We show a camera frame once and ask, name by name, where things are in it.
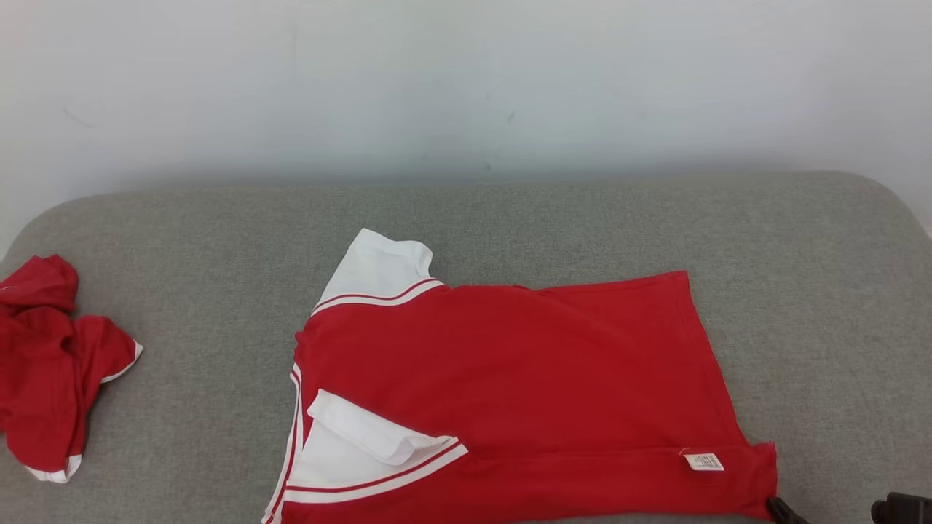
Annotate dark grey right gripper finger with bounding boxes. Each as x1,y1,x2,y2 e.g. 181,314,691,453
767,496,810,524

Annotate red shirt with white sleeves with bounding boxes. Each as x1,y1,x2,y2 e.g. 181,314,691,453
262,228,778,524

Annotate red shorts with white trim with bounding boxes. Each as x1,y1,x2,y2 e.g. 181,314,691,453
0,255,144,484

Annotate grey fabric sofa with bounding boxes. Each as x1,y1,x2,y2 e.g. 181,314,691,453
0,171,932,524

